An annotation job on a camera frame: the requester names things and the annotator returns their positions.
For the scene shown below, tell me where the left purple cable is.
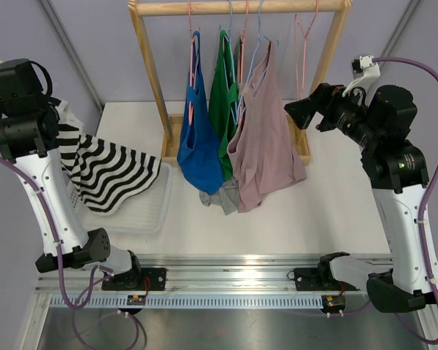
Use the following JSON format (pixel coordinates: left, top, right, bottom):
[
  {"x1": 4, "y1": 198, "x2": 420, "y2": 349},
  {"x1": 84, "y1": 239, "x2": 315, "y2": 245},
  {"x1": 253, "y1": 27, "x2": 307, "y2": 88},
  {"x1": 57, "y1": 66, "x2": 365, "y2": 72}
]
[{"x1": 0, "y1": 147, "x2": 147, "y2": 350}]

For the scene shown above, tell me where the pink hanger of striped top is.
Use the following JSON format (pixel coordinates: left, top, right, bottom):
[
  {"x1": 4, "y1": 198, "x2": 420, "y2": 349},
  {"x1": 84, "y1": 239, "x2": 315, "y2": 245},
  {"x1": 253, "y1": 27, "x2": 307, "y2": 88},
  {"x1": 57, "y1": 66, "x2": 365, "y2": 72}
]
[{"x1": 293, "y1": 0, "x2": 320, "y2": 99}]

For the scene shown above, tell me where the blue hanger of green top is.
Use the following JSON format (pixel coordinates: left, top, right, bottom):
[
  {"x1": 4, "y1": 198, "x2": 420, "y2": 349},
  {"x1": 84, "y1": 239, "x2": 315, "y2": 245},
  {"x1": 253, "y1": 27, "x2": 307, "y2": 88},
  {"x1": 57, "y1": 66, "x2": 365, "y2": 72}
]
[{"x1": 219, "y1": 1, "x2": 237, "y2": 111}]

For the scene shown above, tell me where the purple cable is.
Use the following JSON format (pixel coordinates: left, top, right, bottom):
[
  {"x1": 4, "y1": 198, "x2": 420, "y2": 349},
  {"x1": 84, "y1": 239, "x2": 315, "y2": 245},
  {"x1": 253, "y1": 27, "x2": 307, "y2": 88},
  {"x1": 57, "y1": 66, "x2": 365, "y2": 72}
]
[
  {"x1": 284, "y1": 56, "x2": 438, "y2": 346},
  {"x1": 0, "y1": 147, "x2": 147, "y2": 350}
]

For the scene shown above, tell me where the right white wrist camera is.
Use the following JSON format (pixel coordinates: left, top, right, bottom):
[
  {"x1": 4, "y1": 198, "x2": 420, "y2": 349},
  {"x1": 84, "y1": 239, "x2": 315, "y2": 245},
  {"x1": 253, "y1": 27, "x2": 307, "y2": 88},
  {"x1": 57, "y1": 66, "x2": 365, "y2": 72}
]
[{"x1": 342, "y1": 55, "x2": 381, "y2": 96}]

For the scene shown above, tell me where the blue tank top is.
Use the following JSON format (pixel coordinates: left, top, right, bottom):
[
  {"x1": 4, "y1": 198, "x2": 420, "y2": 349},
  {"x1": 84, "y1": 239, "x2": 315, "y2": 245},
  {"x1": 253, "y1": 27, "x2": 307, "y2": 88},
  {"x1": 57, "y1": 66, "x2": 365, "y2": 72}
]
[{"x1": 177, "y1": 32, "x2": 224, "y2": 195}]

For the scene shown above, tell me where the white plastic basket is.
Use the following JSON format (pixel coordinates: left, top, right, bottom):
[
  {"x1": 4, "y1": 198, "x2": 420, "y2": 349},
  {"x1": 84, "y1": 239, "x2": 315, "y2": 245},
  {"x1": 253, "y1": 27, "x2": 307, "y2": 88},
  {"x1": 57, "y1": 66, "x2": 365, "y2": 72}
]
[{"x1": 67, "y1": 163, "x2": 173, "y2": 235}]

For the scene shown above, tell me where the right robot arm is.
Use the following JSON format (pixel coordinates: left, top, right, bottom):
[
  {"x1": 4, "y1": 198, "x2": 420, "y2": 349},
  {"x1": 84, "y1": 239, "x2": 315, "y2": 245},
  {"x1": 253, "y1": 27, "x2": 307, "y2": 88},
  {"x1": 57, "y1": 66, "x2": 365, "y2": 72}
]
[{"x1": 285, "y1": 83, "x2": 438, "y2": 314}]

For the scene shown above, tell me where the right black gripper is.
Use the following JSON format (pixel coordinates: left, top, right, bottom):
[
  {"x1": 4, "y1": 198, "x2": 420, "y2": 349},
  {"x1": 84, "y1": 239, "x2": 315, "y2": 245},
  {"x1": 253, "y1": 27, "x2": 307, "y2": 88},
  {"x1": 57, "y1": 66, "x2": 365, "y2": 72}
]
[{"x1": 285, "y1": 82, "x2": 382, "y2": 149}]

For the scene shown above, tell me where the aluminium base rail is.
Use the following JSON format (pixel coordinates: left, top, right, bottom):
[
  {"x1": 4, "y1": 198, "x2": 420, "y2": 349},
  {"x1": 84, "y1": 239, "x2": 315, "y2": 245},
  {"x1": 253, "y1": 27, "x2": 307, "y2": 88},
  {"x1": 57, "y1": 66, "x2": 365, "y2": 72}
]
[{"x1": 34, "y1": 253, "x2": 395, "y2": 297}]

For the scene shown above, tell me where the blue hanger of mauve top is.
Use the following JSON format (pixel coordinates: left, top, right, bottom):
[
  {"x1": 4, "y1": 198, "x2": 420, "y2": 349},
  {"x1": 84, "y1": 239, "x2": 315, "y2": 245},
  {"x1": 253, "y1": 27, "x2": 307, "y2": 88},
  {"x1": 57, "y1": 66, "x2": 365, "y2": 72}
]
[{"x1": 234, "y1": 0, "x2": 271, "y2": 126}]

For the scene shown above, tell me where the green tank top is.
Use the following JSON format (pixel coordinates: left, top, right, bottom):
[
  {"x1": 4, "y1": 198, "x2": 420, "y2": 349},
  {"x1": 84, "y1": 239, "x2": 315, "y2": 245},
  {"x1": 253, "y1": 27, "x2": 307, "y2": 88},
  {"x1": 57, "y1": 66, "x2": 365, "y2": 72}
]
[{"x1": 208, "y1": 30, "x2": 239, "y2": 182}]

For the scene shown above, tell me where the pink hanger of blue top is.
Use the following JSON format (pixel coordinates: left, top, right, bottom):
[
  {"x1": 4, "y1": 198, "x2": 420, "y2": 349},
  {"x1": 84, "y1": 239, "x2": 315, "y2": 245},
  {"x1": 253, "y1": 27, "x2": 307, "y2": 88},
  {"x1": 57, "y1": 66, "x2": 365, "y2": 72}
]
[{"x1": 187, "y1": 0, "x2": 201, "y2": 125}]

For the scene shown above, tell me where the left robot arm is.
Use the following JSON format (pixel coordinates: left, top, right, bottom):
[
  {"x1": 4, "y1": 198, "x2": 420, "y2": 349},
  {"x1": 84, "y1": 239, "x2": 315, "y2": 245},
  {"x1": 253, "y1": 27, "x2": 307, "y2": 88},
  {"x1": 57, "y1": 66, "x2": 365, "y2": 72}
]
[{"x1": 0, "y1": 58, "x2": 143, "y2": 290}]

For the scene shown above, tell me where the wooden clothes rack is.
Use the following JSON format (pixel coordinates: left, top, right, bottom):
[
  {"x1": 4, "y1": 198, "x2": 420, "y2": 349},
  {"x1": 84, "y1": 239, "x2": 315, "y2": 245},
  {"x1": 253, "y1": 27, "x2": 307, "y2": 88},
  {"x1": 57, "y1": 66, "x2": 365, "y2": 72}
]
[{"x1": 128, "y1": 1, "x2": 353, "y2": 167}]

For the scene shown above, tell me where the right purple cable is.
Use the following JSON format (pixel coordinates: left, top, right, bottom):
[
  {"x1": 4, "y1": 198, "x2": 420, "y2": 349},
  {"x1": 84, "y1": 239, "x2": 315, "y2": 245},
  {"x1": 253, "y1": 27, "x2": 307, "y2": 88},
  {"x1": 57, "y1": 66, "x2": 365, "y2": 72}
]
[{"x1": 284, "y1": 56, "x2": 438, "y2": 346}]

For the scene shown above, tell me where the black white striped tank top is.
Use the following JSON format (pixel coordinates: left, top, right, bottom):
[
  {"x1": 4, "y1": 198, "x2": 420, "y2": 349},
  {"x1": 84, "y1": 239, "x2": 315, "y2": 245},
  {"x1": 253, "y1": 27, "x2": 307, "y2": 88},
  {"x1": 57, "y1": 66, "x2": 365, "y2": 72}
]
[{"x1": 56, "y1": 101, "x2": 161, "y2": 216}]

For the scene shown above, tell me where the grey tank top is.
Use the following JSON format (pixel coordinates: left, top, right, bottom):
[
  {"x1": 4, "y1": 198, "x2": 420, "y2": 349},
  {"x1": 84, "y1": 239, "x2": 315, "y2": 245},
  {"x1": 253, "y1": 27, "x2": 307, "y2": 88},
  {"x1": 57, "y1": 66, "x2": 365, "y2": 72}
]
[{"x1": 199, "y1": 176, "x2": 239, "y2": 215}]

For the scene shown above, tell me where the white slotted cable duct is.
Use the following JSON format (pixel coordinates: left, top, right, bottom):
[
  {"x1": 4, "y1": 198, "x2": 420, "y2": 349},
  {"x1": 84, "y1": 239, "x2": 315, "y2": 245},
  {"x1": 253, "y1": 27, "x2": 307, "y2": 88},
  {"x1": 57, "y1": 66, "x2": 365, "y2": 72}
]
[{"x1": 49, "y1": 293, "x2": 326, "y2": 310}]

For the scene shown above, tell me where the mauve pink tank top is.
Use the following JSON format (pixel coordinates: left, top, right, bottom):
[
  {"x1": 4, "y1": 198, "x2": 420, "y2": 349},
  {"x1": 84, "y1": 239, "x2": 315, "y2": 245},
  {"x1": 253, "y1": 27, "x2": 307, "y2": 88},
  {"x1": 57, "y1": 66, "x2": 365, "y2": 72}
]
[{"x1": 227, "y1": 42, "x2": 307, "y2": 213}]

